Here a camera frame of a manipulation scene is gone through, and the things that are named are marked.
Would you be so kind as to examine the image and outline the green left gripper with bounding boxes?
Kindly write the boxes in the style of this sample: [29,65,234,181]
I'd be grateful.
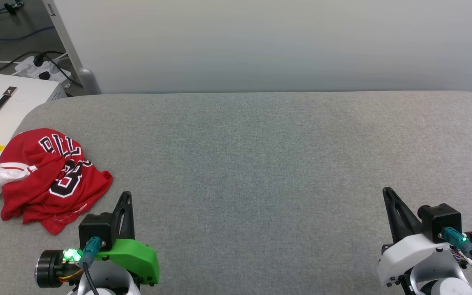
[95,191,160,285]

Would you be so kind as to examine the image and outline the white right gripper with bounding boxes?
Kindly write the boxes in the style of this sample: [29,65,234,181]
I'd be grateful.
[378,187,449,286]

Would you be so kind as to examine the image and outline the red Bulls basketball jersey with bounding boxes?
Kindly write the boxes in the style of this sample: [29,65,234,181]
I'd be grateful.
[0,128,113,235]

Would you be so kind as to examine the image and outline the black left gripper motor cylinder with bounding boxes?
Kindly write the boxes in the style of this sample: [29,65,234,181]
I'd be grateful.
[35,250,65,288]

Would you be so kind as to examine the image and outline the white metal equipment box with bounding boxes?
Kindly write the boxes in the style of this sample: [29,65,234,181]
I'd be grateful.
[0,73,68,185]

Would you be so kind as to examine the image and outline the white power strip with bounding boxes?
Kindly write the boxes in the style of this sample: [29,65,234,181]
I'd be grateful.
[14,55,73,89]

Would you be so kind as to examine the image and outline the white partition screen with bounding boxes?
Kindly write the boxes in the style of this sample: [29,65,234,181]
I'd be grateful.
[43,0,472,98]

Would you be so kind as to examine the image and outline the black clamp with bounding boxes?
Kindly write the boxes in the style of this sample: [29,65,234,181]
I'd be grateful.
[4,0,25,15]

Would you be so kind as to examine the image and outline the black left cable teal plug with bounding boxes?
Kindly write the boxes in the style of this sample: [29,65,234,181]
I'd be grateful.
[80,236,102,295]

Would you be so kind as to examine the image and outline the black cable teal plug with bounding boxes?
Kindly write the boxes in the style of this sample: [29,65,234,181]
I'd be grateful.
[442,227,472,287]
[80,236,102,295]

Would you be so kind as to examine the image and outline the black right cable teal plug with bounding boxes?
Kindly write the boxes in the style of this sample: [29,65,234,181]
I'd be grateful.
[442,227,472,287]

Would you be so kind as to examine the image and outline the black floor cable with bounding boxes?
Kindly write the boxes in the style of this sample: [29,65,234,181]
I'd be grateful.
[0,51,83,87]

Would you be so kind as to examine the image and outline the blue floor cable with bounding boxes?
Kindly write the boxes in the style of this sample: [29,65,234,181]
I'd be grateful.
[0,7,55,41]

